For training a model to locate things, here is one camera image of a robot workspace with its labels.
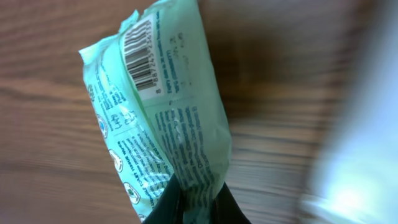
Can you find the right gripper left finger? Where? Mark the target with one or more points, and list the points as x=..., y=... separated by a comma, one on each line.
x=169, y=208

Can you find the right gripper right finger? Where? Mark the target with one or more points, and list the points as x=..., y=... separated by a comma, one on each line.
x=226, y=210

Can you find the teal snack packet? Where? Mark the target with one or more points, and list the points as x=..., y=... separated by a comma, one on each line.
x=154, y=91

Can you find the white barcode scanner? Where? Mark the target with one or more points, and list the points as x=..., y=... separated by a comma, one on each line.
x=354, y=177

